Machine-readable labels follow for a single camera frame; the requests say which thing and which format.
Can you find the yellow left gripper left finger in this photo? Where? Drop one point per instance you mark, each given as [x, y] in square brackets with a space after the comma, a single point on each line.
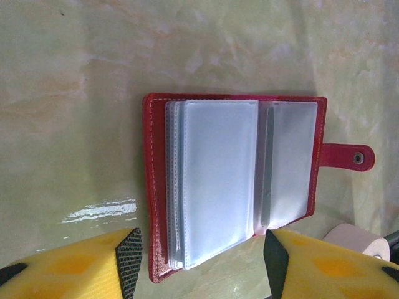
[62, 274]

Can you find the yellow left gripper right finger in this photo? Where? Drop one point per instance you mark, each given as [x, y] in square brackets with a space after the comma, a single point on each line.
[327, 274]

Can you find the red leather card holder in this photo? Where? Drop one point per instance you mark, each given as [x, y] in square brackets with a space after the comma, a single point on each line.
[218, 174]

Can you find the beige masking tape roll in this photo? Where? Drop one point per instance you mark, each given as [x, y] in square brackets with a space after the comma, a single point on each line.
[355, 241]

